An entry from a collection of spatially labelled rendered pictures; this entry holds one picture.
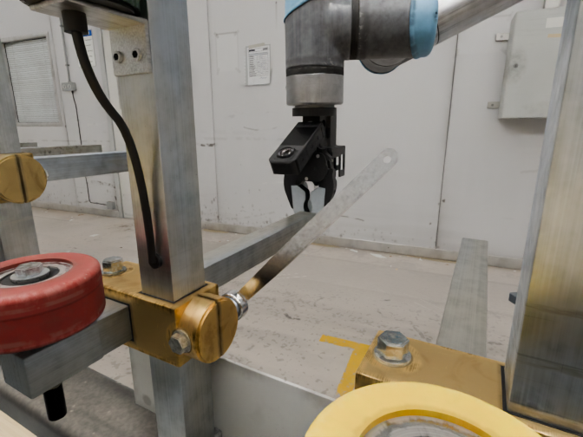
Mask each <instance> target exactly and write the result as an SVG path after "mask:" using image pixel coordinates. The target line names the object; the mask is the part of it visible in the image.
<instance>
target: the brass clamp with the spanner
mask: <svg viewBox="0 0 583 437"><path fill-rule="evenodd" d="M123 266H126V267H127V270H126V271H125V272H123V273H122V274H119V275H115V276H103V275H102V281H103V287H104V293H105V298H107V299H109V300H112V301H115V302H117V303H122V304H125V305H127V306H128V311H129V318H130V325H131V332H132V339H131V340H130V341H128V342H126V343H124V345H126V346H129V347H130V348H132V349H136V350H139V351H140V352H142V353H145V354H147V355H150V356H152V357H155V358H157V359H159V360H162V361H163V362H167V363H169V364H172V365H174V366H176V367H178V368H179V367H181V366H182V365H184V364H185V363H186V362H188V361H189V360H190V359H192V358H193V359H195V360H198V361H201V362H204V363H211V362H215V361H217V360H218V359H219V358H221V357H222V356H223V355H224V354H225V353H226V351H227V350H228V348H229V347H230V345H231V343H232V341H233V338H234V336H235V333H236V329H237V325H238V312H237V309H236V306H235V304H234V302H233V301H232V300H231V299H230V298H227V297H222V296H219V286H218V285H217V284H215V283H211V282H207V281H205V285H203V286H202V287H200V288H198V289H197V290H195V291H193V292H191V293H189V294H187V295H186V296H184V297H182V298H180V299H179V300H177V301H175V302H172V301H168V300H166V299H163V298H160V297H155V296H152V295H149V294H146V293H143V292H142V289H141V275H140V267H139V264H137V263H133V262H129V261H125V262H123Z"/></svg>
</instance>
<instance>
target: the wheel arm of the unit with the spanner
mask: <svg viewBox="0 0 583 437"><path fill-rule="evenodd" d="M315 215H316V213H315V212H301V211H300V212H297V213H295V214H292V215H291V216H289V217H287V218H283V219H281V220H279V221H277V222H275V223H273V224H270V225H268V226H266V227H263V228H261V229H259V230H257V231H255V232H252V233H250V234H247V235H245V236H244V237H242V238H238V239H236V240H234V241H232V242H230V243H228V244H226V245H222V246H221V247H219V248H216V249H214V250H212V251H209V252H207V253H205V254H203V258H204V272H205V281H207V282H211V283H215V284H217V285H218V286H219V287H220V286H222V285H224V284H226V283H228V282H229V281H231V280H233V279H234V278H236V277H238V276H239V275H241V274H243V273H244V272H246V271H248V270H250V269H251V268H252V267H254V266H256V265H258V264H260V263H262V262H263V261H265V260H267V259H268V258H270V257H271V256H273V255H275V254H276V253H277V252H278V251H279V250H280V249H281V248H282V247H283V246H284V245H285V244H286V243H287V242H288V241H289V240H290V239H291V238H292V237H293V236H294V235H295V234H297V233H298V232H299V231H300V230H301V229H302V228H303V227H304V226H305V225H306V224H307V223H308V222H309V221H310V220H311V219H312V218H313V217H314V216H315ZM105 299H106V305H105V309H104V311H103V312H102V314H101V315H100V316H99V317H98V318H97V319H96V320H95V321H94V322H93V323H92V324H90V325H89V326H88V327H87V328H86V329H83V330H82V331H80V332H78V333H76V334H74V335H72V336H70V337H68V338H66V339H63V340H61V341H60V342H55V343H52V344H50V345H48V346H44V347H41V348H38V349H32V350H28V351H24V352H19V353H14V354H7V355H0V363H1V367H2V371H3V378H4V382H5V383H7V384H8V385H10V386H11V387H13V388H14V389H16V390H17V391H19V392H20V393H22V394H23V395H26V396H27V397H29V398H30V399H35V398H36V397H37V396H39V395H41V394H43V393H45V392H46V391H49V390H51V389H54V388H58V387H59V386H60V384H61V383H62V382H63V381H65V380H67V379H68V378H70V377H71V376H72V375H75V374H76V373H78V372H80V371H81V370H83V369H85V368H86V367H88V366H90V365H91V364H93V363H95V362H97V361H99V360H100V359H102V358H103V356H104V355H106V354H107V353H109V352H111V351H112V350H114V349H116V348H118V347H120V346H121V345H122V344H124V343H126V342H128V341H130V340H131V339H132V332H131V325H130V318H129V311H128V306H127V305H125V304H122V303H117V302H115V301H112V300H109V299H107V298H105Z"/></svg>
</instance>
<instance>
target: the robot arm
mask: <svg viewBox="0 0 583 437"><path fill-rule="evenodd" d="M521 1H523V0H285V17H284V24H285V72H286V78H285V79H286V85H285V89H286V105H287V106H295V108H293V109H292V116H303V122H298V123H297V125H296V126H295V127H294V128H293V129H292V130H291V132H290V133H289V134H288V135H287V136H286V138H285V139H284V141H283V142H282V143H281V144H280V146H279V147H278V148H277V150H276V151H275V152H274V153H273V155H272V156H271V157H270V159H269V161H270V164H271V167H272V171H273V174H284V175H285V176H284V188H285V194H286V196H287V198H288V200H289V203H290V206H291V208H292V209H293V211H294V214H295V213H297V212H300V211H301V212H315V213H318V212H320V211H321V210H322V209H323V208H324V207H325V206H326V205H327V204H328V203H329V202H330V201H331V200H332V199H333V197H334V195H335V193H336V190H337V180H336V171H337V170H338V177H342V176H344V168H345V146H338V145H337V144H336V141H337V108H335V105H342V104H343V103H344V61H349V60H359V61H360V63H361V64H362V66H363V67H364V68H365V69H366V70H368V71H369V72H371V73H373V74H378V75H384V74H388V73H389V72H391V71H393V70H394V69H396V68H397V67H398V66H399V65H401V64H403V63H405V62H407V61H409V60H411V59H413V58H414V59H419V58H422V57H427V56H428V55H429V54H430V53H431V51H432V49H433V47H434V46H436V45H437V44H439V43H441V42H444V41H446V40H448V39H449V38H450V37H452V36H455V35H457V34H459V33H461V32H463V31H464V30H466V29H469V28H471V27H473V26H475V25H476V24H478V23H481V22H482V21H484V20H486V19H488V18H490V17H491V16H494V15H496V14H498V13H500V12H502V11H504V10H506V9H508V8H510V7H512V6H514V5H516V4H517V3H519V2H521ZM341 155H343V169H342V170H341ZM337 157H338V165H337ZM306 181H311V182H313V184H314V185H315V186H318V185H319V186H318V188H316V189H315V190H313V191H312V192H311V193H310V191H309V189H308V185H307V183H306Z"/></svg>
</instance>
